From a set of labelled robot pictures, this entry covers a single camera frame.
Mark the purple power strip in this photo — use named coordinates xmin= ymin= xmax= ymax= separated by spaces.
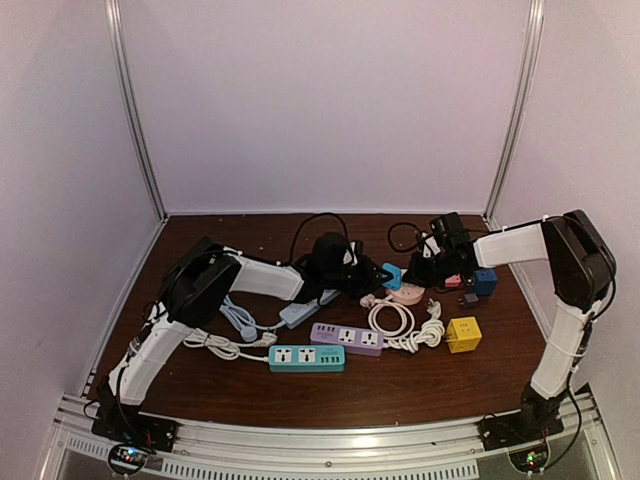
xmin=310 ymin=322 xmax=384 ymax=357

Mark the white bundled cable with plug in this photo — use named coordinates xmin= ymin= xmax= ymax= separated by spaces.
xmin=383 ymin=298 xmax=447 ymax=355

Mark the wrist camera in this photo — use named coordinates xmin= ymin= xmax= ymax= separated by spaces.
xmin=343 ymin=240 xmax=363 ymax=266
xmin=419 ymin=232 xmax=440 ymax=258

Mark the light blue strip cable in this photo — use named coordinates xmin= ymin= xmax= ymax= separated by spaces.
xmin=219 ymin=294 xmax=286 ymax=344

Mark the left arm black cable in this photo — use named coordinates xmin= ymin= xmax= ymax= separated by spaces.
xmin=289 ymin=213 xmax=351 ymax=266

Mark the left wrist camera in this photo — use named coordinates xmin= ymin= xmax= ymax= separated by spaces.
xmin=343 ymin=240 xmax=363 ymax=266

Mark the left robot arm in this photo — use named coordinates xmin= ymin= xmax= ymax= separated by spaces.
xmin=94 ymin=232 xmax=392 ymax=444

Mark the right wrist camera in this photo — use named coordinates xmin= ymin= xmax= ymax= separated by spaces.
xmin=419 ymin=232 xmax=440 ymax=258

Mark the aluminium frame post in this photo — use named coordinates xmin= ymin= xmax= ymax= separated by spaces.
xmin=104 ymin=0 xmax=168 ymax=222
xmin=483 ymin=0 xmax=545 ymax=221

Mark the right aluminium frame post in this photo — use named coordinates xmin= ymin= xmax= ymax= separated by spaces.
xmin=483 ymin=0 xmax=545 ymax=221

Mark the white teal strip cable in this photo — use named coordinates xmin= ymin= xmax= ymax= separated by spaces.
xmin=182 ymin=329 xmax=277 ymax=361

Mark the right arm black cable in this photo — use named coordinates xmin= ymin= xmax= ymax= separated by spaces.
xmin=388 ymin=223 xmax=431 ymax=254

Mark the dark grey small adapter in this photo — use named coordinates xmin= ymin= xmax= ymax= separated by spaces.
xmin=458 ymin=292 xmax=479 ymax=309

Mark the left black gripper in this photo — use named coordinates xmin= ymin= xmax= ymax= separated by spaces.
xmin=325 ymin=256 xmax=395 ymax=301

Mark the left aluminium frame post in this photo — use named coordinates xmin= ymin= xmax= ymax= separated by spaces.
xmin=104 ymin=0 xmax=168 ymax=222

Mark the yellow cube socket adapter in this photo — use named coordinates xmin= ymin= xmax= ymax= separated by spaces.
xmin=443 ymin=316 xmax=482 ymax=354

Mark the light blue power strip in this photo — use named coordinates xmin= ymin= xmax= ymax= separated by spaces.
xmin=279 ymin=290 xmax=340 ymax=329

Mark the teal power strip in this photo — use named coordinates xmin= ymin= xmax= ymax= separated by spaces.
xmin=268 ymin=345 xmax=346 ymax=373

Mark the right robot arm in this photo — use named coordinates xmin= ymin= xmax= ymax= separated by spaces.
xmin=404 ymin=209 xmax=617 ymax=442

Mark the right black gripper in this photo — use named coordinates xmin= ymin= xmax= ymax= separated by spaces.
xmin=402 ymin=251 xmax=462 ymax=290

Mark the pink adapter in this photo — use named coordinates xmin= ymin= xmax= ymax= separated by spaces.
xmin=444 ymin=274 xmax=464 ymax=289

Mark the blue cube socket adapter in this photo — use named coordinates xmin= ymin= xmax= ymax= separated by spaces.
xmin=472 ymin=269 xmax=498 ymax=297

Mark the front aluminium rail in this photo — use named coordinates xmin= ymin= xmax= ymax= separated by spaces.
xmin=36 ymin=393 xmax=622 ymax=479

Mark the cyan adapter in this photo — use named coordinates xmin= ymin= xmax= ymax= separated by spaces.
xmin=382 ymin=263 xmax=403 ymax=291

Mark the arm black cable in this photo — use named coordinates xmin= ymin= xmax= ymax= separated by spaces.
xmin=388 ymin=223 xmax=431 ymax=254
xmin=289 ymin=213 xmax=351 ymax=266

